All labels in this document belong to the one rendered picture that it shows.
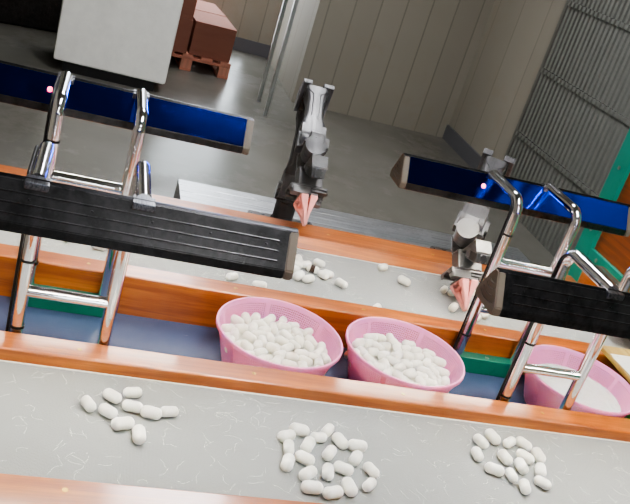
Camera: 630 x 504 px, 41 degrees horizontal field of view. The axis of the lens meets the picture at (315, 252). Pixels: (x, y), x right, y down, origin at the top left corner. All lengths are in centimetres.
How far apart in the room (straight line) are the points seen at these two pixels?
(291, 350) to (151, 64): 435
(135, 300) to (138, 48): 419
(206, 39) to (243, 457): 563
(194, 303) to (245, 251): 56
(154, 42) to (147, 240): 468
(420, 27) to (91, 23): 257
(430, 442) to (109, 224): 73
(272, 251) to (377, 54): 563
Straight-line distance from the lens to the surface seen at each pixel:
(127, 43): 589
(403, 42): 689
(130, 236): 125
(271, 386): 156
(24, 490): 124
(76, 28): 589
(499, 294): 143
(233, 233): 127
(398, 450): 155
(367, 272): 219
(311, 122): 230
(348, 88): 687
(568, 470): 173
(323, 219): 264
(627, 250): 249
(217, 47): 687
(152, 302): 182
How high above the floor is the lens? 159
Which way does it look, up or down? 23 degrees down
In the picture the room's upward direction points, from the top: 18 degrees clockwise
